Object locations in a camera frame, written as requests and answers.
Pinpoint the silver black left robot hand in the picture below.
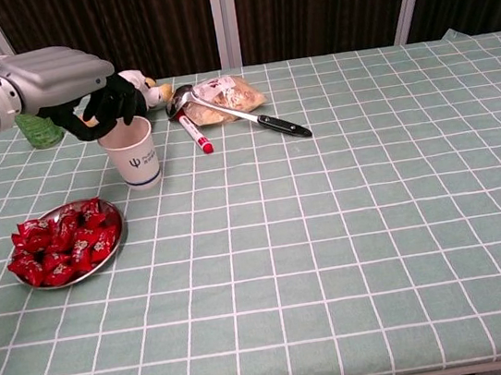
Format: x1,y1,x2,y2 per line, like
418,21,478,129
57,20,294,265
0,33,154,155

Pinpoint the green drink can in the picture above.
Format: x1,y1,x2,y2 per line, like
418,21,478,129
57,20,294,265
13,106,67,152

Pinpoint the black white plush penguin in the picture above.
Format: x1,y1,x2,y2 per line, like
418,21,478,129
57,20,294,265
74,64,177,128

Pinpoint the white paper cup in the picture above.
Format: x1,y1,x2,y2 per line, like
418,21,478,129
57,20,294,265
94,113,165,196

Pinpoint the red white marker pen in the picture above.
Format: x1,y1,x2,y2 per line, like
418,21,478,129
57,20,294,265
174,105,215,159

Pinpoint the round steel plate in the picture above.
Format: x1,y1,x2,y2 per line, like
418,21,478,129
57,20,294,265
3,193,134,295

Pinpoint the clear snack bag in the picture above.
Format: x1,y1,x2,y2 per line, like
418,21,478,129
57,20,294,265
178,69,272,130

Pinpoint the green checked tablecloth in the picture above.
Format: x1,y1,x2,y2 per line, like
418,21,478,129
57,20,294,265
0,21,501,375

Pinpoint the steel ladle black handle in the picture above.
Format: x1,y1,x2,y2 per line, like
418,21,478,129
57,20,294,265
162,67,314,157

